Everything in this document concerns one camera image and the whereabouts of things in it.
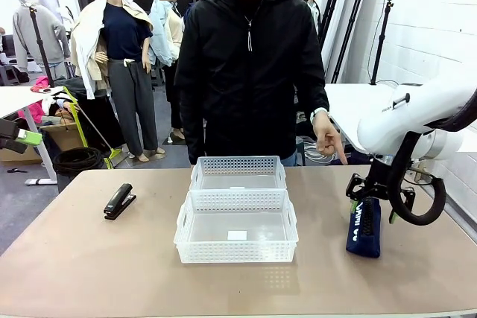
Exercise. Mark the mannequin behind person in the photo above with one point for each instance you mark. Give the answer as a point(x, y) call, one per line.
point(315, 9)

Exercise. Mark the cardboard box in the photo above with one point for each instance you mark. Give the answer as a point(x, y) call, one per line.
point(65, 135)

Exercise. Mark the white table with clothes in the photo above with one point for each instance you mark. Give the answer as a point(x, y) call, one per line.
point(15, 96)

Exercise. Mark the person's right forearm black sleeve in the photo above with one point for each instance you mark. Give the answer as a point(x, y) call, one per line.
point(188, 128)

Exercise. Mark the lime green frame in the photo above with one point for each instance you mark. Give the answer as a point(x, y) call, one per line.
point(79, 124)

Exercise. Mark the mannequin grey hoodie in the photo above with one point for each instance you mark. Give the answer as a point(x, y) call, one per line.
point(28, 27)

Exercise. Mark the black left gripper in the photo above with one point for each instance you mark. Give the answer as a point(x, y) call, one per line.
point(8, 129)

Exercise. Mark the person's left hand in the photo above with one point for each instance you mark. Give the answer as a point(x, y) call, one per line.
point(326, 135)

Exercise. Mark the navy blue pencil case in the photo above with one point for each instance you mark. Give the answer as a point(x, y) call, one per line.
point(363, 243)

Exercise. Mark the white wristwatch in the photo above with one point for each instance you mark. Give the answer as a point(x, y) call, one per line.
point(316, 112)

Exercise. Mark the black leaning poles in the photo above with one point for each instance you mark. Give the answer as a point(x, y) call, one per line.
point(341, 20)

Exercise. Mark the black stapler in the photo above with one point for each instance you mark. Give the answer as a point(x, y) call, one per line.
point(119, 200)

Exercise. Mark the black tripod stand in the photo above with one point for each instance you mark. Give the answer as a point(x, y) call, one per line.
point(380, 46)
point(40, 46)

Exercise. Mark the mannequin light blue jacket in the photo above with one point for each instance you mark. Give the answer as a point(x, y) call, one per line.
point(162, 31)

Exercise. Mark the pink clothes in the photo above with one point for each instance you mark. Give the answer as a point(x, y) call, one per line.
point(35, 111)

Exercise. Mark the person's left forearm black sleeve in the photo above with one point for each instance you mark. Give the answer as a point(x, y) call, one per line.
point(316, 87)

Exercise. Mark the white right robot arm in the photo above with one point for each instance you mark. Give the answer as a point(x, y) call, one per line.
point(410, 120)

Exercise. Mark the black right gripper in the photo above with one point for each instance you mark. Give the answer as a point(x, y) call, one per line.
point(378, 180)

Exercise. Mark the white perforated plastic basket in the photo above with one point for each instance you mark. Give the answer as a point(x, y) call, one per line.
point(234, 252)
point(238, 163)

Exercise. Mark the person in black jacket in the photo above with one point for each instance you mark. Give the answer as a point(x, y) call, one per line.
point(242, 91)

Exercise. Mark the mannequin navy shirt beige jacket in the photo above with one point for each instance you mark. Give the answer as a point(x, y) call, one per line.
point(124, 35)

